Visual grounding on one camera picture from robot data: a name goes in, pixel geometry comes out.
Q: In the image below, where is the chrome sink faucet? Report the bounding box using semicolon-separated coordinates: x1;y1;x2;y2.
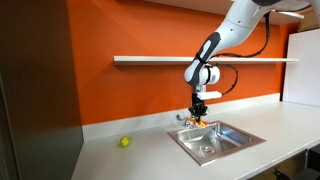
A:
176;114;188;121

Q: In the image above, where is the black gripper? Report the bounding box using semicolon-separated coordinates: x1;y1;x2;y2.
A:
188;93;208;122

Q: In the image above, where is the white wall shelf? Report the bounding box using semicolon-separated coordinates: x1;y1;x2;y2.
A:
113;55;300;66

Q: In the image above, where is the yellow-green tennis ball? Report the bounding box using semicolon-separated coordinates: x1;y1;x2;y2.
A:
119;136;131;148

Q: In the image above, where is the orange Cheetos chip packet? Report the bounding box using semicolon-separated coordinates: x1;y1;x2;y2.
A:
185;118;209;129

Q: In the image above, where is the dark grey cabinet panel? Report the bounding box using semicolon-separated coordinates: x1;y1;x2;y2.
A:
0;0;83;180

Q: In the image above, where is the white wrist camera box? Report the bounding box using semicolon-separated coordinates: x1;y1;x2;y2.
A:
197;91;222;100

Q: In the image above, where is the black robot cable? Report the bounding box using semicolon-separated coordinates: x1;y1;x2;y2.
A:
209;12;272;96

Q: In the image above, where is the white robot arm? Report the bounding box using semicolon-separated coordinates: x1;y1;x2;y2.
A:
184;0;320;122

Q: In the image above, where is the black chair under counter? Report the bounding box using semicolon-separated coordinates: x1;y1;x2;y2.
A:
273;144;320;180

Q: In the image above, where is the stainless steel sink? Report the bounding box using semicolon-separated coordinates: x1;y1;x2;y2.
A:
168;121;264;166

